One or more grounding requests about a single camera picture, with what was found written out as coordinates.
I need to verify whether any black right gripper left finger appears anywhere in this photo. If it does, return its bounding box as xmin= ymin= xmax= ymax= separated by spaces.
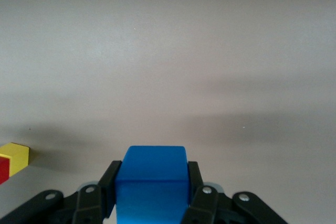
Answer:
xmin=0 ymin=160 xmax=122 ymax=224

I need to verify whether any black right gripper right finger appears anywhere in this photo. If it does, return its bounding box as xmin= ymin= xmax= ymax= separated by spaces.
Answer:
xmin=181 ymin=161 xmax=289 ymax=224

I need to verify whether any blue wooden cube block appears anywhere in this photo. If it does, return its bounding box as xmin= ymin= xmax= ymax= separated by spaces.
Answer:
xmin=114 ymin=145 xmax=190 ymax=224

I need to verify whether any yellow wooden cube block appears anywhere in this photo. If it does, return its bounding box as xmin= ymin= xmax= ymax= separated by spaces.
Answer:
xmin=0 ymin=142 xmax=30 ymax=177

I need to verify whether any red wooden cube block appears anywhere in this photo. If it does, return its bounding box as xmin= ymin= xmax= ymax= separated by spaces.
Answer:
xmin=0 ymin=156 xmax=11 ymax=186

